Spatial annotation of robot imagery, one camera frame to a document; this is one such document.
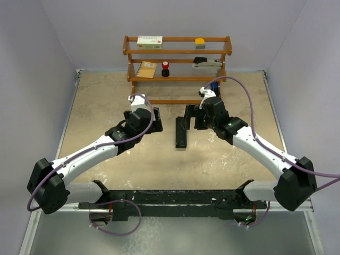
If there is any black glasses case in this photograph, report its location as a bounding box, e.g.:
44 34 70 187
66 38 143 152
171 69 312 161
175 104 199 149

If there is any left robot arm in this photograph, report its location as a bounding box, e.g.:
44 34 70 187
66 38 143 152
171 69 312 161
27 107 163 214

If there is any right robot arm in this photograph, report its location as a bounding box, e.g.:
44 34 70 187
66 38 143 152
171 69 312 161
182 97 317 211

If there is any blue and black stapler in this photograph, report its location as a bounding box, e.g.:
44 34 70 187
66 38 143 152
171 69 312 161
210 82 220 97

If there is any brown spiral notebook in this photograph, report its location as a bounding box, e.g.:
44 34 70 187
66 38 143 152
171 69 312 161
137 61 157 79

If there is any black and white stapler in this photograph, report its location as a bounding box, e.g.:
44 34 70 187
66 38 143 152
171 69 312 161
192 57 223 70

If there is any red and black stamp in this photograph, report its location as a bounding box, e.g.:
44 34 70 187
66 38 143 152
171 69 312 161
161 61 169 78

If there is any wooden three-tier shelf rack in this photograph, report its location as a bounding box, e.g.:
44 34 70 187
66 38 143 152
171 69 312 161
123 36 233 93

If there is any yellow and grey eraser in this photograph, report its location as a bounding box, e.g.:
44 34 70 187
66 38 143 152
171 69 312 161
195 38 206 49

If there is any white and red box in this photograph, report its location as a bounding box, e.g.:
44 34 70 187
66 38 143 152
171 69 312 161
137 36 163 49

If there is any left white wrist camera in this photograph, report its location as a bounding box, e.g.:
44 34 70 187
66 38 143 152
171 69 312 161
128 94 148 112

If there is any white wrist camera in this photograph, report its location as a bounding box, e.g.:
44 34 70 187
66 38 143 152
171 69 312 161
128 94 148 112
198 87 216 109

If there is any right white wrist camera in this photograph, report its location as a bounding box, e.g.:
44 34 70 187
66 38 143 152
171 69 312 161
198 87 216 109

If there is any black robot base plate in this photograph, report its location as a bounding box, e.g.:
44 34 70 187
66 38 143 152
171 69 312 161
79 189 267 222

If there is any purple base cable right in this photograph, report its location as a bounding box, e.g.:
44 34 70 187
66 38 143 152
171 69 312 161
238 199 271 229

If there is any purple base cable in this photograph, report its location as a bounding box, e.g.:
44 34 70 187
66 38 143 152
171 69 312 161
238 199 271 229
89 199 142 236

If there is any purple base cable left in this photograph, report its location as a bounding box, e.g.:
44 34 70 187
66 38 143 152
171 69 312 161
89 199 142 236

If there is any aluminium rail frame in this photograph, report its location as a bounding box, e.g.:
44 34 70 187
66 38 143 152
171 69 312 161
18 69 325 255

